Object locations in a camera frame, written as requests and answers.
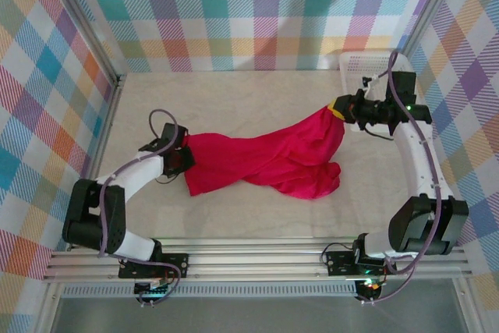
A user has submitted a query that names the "red t-shirt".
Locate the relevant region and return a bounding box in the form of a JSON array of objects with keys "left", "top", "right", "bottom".
[{"left": 182, "top": 108, "right": 348, "bottom": 201}]

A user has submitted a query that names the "white plastic basket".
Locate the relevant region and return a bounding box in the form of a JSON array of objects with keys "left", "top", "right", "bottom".
[{"left": 338, "top": 51, "right": 420, "bottom": 133}]

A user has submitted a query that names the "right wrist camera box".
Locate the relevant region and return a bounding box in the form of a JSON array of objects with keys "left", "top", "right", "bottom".
[{"left": 360, "top": 73, "right": 381, "bottom": 92}]

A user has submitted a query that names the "aluminium side rail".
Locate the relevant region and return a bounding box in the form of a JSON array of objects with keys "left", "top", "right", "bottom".
[{"left": 66, "top": 74, "right": 128, "bottom": 251}]

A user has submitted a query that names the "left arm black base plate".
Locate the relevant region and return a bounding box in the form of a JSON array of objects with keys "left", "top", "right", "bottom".
[{"left": 118, "top": 253, "right": 189, "bottom": 280}]

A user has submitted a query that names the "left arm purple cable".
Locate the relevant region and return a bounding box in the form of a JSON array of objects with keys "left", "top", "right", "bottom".
[{"left": 97, "top": 108, "right": 184, "bottom": 305}]

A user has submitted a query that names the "aluminium mounting rail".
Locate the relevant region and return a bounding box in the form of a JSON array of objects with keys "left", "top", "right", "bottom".
[{"left": 41, "top": 234, "right": 475, "bottom": 284}]

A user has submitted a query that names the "aluminium upright post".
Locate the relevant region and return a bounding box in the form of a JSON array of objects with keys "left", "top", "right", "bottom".
[
  {"left": 38, "top": 0, "right": 129, "bottom": 87},
  {"left": 399, "top": 0, "right": 467, "bottom": 59}
]

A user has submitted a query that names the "grey slotted cable duct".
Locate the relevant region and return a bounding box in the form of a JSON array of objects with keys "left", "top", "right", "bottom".
[{"left": 60, "top": 284, "right": 359, "bottom": 299}]

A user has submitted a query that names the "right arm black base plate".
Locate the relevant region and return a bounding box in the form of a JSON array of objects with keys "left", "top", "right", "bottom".
[{"left": 325, "top": 250, "right": 398, "bottom": 278}]

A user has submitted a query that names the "aluminium frame leg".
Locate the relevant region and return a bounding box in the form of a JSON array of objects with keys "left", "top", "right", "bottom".
[
  {"left": 451, "top": 276, "right": 484, "bottom": 333},
  {"left": 33, "top": 282, "right": 65, "bottom": 333}
]

